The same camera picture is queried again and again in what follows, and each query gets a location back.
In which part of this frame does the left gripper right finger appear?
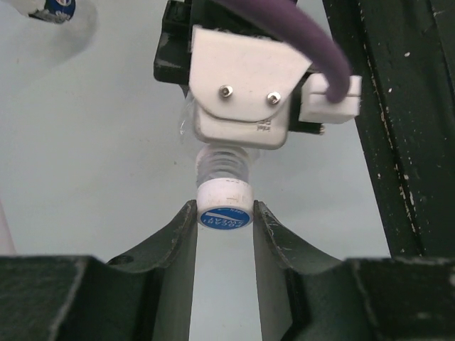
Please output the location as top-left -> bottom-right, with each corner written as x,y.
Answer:
253,201 -> 454,340

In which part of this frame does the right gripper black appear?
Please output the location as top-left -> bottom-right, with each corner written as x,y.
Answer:
153,1 -> 198,85

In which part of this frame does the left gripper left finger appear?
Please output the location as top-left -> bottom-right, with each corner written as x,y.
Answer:
1,200 -> 198,340

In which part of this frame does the tall clear bottle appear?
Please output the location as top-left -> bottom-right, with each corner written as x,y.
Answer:
178,94 -> 264,187

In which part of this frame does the white bottle cap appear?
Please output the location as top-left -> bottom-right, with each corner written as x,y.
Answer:
196,178 -> 254,230

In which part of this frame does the short clear bottle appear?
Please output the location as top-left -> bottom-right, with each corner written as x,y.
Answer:
10,1 -> 99,65

